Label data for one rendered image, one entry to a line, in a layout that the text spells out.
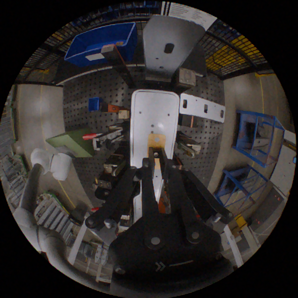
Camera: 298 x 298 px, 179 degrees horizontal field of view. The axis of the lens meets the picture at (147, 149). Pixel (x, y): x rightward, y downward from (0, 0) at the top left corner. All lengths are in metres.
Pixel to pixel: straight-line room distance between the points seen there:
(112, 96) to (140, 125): 0.44
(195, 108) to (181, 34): 0.36
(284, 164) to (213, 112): 7.55
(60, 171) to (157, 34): 0.90
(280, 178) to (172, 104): 7.98
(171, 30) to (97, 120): 0.79
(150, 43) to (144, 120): 0.32
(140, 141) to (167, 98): 0.24
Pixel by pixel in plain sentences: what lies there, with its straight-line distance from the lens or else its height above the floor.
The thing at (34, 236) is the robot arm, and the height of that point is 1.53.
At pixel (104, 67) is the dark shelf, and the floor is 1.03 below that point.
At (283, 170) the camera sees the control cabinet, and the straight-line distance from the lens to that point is 7.97.
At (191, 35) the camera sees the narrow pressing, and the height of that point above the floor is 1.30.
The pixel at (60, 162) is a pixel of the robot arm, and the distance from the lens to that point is 0.87.
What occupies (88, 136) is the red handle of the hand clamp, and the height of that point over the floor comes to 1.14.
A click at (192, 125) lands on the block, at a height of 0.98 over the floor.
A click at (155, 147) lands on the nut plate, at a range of 0.21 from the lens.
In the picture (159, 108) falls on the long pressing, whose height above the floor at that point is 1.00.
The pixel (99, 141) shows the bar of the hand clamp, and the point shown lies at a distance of 0.29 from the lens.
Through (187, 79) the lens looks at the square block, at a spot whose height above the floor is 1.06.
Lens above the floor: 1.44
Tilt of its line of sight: 69 degrees down
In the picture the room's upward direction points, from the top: 177 degrees counter-clockwise
